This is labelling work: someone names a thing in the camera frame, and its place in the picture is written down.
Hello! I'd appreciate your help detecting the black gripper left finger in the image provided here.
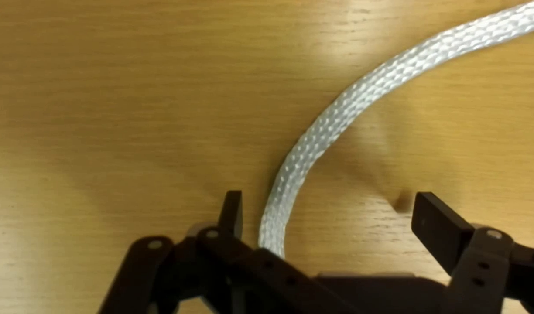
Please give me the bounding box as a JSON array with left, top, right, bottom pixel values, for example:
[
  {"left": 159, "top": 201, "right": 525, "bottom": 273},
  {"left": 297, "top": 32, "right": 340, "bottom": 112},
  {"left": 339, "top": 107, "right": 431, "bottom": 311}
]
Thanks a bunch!
[{"left": 96, "top": 189, "right": 361, "bottom": 314}]

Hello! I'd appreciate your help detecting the thick white rope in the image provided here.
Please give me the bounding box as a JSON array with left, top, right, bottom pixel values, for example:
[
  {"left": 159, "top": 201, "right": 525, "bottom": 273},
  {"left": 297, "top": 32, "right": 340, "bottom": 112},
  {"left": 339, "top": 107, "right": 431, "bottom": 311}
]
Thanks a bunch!
[{"left": 257, "top": 0, "right": 534, "bottom": 261}]

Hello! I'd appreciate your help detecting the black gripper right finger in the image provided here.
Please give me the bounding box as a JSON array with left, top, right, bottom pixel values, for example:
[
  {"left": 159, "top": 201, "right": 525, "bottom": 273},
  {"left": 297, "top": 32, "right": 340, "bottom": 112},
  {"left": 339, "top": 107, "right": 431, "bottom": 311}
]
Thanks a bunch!
[{"left": 410, "top": 191, "right": 534, "bottom": 314}]

